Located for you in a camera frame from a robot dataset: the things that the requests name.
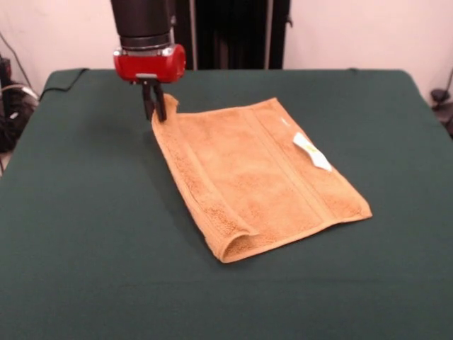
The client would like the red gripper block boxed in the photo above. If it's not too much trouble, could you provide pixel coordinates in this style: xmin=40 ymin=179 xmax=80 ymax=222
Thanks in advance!
xmin=113 ymin=42 xmax=187 ymax=123

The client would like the tan terry towel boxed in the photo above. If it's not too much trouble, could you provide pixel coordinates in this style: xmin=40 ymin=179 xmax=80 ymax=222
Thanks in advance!
xmin=151 ymin=92 xmax=374 ymax=264

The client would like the dark green tablecloth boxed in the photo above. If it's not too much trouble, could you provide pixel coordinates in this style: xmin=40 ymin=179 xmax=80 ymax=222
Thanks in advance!
xmin=0 ymin=68 xmax=453 ymax=340

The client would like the black plug adapter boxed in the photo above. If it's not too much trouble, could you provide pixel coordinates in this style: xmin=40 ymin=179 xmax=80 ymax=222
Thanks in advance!
xmin=430 ymin=89 xmax=451 ymax=107

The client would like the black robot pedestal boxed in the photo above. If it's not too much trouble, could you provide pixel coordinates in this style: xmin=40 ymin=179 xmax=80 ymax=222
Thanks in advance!
xmin=169 ymin=0 xmax=294 ymax=71

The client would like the white cable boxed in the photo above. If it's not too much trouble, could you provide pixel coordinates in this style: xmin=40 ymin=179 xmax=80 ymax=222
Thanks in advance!
xmin=0 ymin=81 xmax=39 ymax=103

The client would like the black cable tangle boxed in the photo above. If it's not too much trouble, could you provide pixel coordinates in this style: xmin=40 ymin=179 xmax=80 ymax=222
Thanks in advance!
xmin=0 ymin=88 xmax=36 ymax=154

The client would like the black power strip red switch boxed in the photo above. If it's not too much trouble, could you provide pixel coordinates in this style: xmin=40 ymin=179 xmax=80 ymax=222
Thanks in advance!
xmin=0 ymin=56 xmax=11 ymax=89

